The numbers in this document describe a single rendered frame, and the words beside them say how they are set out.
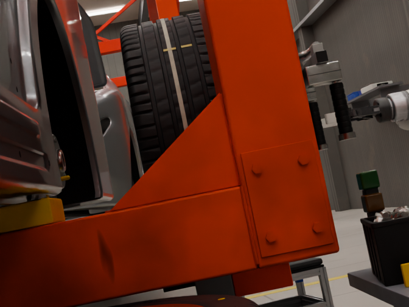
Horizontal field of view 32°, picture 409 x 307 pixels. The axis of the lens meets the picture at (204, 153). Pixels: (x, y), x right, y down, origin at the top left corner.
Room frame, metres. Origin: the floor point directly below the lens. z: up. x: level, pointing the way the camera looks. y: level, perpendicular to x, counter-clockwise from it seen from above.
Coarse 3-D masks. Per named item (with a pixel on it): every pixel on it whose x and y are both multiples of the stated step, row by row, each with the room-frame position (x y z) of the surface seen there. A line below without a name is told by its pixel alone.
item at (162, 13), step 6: (156, 0) 5.54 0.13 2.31; (162, 0) 5.55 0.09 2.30; (168, 0) 5.55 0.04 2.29; (174, 0) 5.55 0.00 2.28; (156, 6) 5.61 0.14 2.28; (162, 6) 5.55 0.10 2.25; (168, 6) 5.55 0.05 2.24; (174, 6) 5.55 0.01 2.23; (162, 12) 5.55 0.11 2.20; (168, 12) 5.55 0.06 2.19; (174, 12) 5.55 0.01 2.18; (162, 18) 5.54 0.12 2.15; (168, 18) 5.55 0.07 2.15
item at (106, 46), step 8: (136, 0) 13.94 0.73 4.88; (152, 0) 7.76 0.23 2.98; (176, 0) 9.44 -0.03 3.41; (152, 8) 8.07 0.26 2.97; (112, 16) 13.86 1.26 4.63; (152, 16) 8.42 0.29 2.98; (104, 24) 13.85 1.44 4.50; (96, 32) 13.84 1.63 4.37; (104, 40) 13.85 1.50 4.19; (112, 40) 10.82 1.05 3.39; (120, 40) 10.82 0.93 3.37; (104, 48) 10.81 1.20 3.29; (112, 48) 10.82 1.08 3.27; (120, 48) 10.82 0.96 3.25; (112, 80) 13.80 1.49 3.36; (120, 80) 13.81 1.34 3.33
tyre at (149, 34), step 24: (144, 24) 1.82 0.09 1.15; (168, 24) 1.79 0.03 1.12; (192, 24) 1.77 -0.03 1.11; (144, 48) 1.72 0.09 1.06; (192, 48) 1.70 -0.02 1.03; (144, 72) 1.67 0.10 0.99; (168, 72) 1.66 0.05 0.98; (192, 72) 1.66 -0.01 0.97; (144, 96) 1.65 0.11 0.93; (168, 96) 1.65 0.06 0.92; (192, 96) 1.65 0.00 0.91; (144, 120) 1.64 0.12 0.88; (168, 120) 1.64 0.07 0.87; (192, 120) 1.65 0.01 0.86; (144, 144) 1.64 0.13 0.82; (168, 144) 1.64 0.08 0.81; (144, 168) 1.65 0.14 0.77
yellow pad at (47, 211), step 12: (24, 204) 1.34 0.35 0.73; (36, 204) 1.34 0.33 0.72; (48, 204) 1.34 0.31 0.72; (60, 204) 1.45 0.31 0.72; (0, 216) 1.34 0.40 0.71; (12, 216) 1.34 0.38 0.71; (24, 216) 1.34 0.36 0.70; (36, 216) 1.34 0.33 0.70; (48, 216) 1.34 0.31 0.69; (60, 216) 1.42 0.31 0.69; (0, 228) 1.34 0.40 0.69; (12, 228) 1.34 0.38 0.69; (24, 228) 1.34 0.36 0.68
